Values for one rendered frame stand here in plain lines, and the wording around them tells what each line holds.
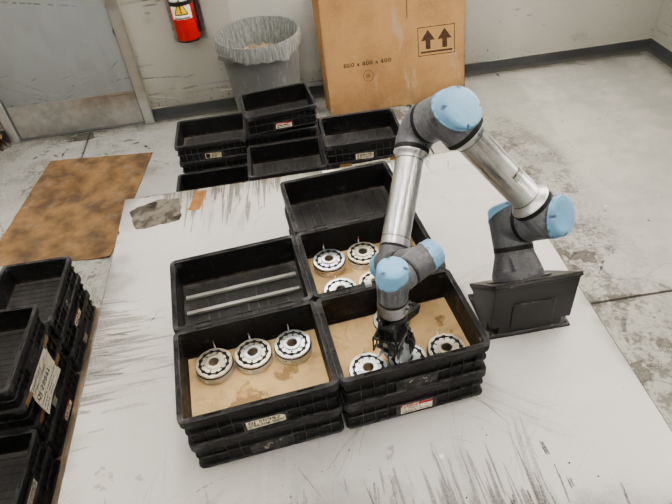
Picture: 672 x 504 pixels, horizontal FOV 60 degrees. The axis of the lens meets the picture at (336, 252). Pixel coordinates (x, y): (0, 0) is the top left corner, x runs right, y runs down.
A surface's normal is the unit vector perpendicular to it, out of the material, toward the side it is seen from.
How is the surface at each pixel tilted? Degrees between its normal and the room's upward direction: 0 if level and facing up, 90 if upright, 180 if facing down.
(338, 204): 0
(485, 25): 90
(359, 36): 79
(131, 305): 0
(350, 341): 0
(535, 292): 90
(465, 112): 45
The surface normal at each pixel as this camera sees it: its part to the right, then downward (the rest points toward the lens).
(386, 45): 0.12, 0.47
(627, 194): -0.08, -0.74
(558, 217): 0.58, -0.01
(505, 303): 0.15, 0.65
